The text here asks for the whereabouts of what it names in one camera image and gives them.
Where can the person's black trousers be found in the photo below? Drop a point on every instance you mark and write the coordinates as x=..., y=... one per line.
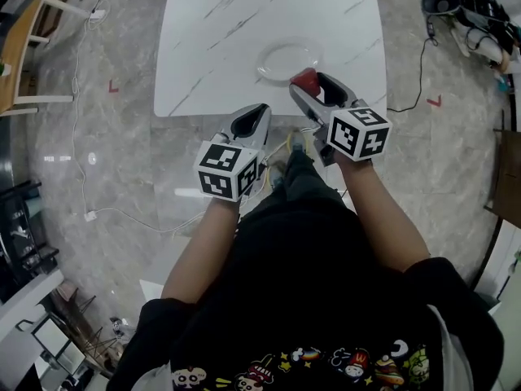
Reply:
x=301, y=194

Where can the wooden top white frame table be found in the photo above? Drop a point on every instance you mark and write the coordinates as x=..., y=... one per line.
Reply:
x=20, y=47

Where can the person's right forearm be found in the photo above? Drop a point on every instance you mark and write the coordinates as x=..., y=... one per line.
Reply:
x=378, y=218

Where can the black shelf rack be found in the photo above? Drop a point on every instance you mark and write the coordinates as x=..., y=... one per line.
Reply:
x=20, y=234

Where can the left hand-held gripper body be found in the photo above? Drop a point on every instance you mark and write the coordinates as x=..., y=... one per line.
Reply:
x=221, y=169

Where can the white counter unit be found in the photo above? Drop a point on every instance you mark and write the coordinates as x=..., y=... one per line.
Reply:
x=28, y=332

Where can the person's grey shoe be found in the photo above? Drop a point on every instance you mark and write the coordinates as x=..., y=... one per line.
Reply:
x=298, y=141
x=277, y=173

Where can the person's left forearm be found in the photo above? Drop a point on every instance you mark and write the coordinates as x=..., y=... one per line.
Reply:
x=199, y=251

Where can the red small object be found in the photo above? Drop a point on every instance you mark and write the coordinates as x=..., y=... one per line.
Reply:
x=306, y=80

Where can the brown wooden cabinet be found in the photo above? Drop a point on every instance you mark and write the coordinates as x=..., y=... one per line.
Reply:
x=509, y=169

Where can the white power strip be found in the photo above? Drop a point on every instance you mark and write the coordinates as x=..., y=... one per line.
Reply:
x=97, y=14

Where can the white plug adapter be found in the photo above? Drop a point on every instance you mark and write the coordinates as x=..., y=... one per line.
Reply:
x=90, y=216

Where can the clear glass plate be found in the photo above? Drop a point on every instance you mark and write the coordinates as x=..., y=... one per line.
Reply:
x=281, y=61

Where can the white marble table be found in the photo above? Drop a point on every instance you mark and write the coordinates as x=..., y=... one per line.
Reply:
x=244, y=35

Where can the black power adapter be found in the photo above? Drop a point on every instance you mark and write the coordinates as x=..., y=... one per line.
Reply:
x=431, y=31

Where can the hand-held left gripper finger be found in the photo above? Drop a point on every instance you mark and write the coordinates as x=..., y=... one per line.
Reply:
x=258, y=118
x=239, y=126

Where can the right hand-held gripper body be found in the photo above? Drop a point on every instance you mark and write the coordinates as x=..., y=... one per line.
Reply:
x=358, y=133

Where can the black cartoon print shirt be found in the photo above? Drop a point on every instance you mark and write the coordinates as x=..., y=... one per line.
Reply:
x=309, y=300

